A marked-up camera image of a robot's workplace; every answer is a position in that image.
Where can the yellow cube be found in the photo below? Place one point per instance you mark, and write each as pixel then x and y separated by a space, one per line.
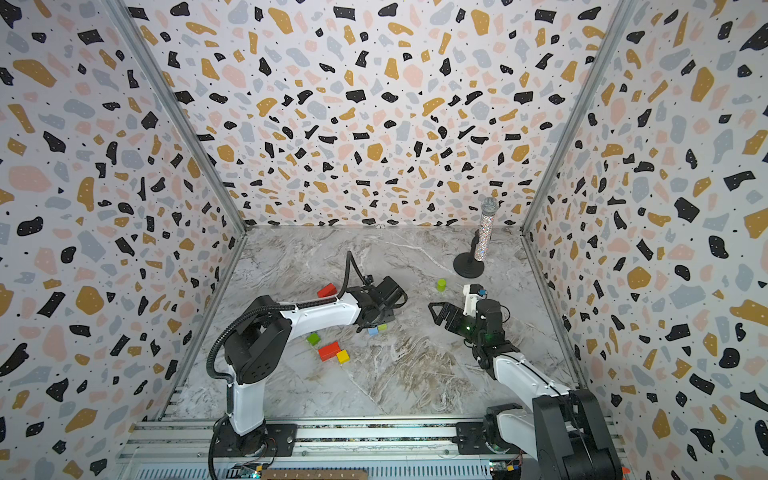
pixel 343 356

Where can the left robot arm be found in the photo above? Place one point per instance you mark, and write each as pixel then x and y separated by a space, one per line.
pixel 248 351

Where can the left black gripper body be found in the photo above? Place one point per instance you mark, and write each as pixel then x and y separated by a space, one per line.
pixel 386 315

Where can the green cube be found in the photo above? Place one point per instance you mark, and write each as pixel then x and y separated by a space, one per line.
pixel 313 339

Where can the glitter microphone on stand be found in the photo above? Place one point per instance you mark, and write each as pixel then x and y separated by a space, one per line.
pixel 471 264

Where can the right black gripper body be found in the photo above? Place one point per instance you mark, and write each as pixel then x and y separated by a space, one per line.
pixel 458 318

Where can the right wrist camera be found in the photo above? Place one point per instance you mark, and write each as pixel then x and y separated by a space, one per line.
pixel 473 293

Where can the red block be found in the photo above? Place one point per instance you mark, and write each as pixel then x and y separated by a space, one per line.
pixel 329 351
pixel 328 290

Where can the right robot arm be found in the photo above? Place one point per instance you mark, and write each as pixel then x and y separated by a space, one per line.
pixel 564 430

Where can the wooden strip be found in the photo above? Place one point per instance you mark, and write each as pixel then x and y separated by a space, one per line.
pixel 314 474

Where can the aluminium mounting rail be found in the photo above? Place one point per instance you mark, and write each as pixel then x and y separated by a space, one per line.
pixel 411 447

